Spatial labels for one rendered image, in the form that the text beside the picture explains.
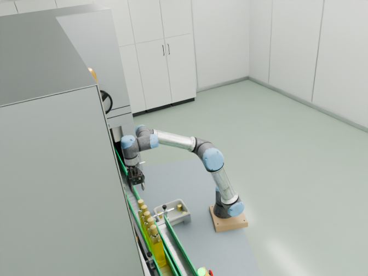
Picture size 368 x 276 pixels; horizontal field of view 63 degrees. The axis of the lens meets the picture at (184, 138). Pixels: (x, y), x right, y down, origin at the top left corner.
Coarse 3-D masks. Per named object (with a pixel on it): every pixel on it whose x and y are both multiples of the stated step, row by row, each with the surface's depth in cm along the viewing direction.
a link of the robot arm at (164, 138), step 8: (136, 128) 172; (144, 128) 168; (160, 136) 171; (168, 136) 174; (176, 136) 176; (184, 136) 180; (192, 136) 184; (168, 144) 175; (176, 144) 176; (184, 144) 178; (192, 144) 180; (192, 152) 184
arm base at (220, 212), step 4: (216, 204) 210; (216, 208) 210; (220, 208) 208; (224, 208) 207; (216, 212) 211; (220, 212) 208; (224, 212) 208; (216, 216) 211; (220, 216) 209; (224, 216) 208; (228, 216) 209
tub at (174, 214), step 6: (168, 204) 222; (174, 204) 224; (156, 210) 219; (162, 210) 222; (174, 210) 225; (186, 210) 216; (162, 216) 220; (168, 216) 220; (174, 216) 219; (180, 216) 209
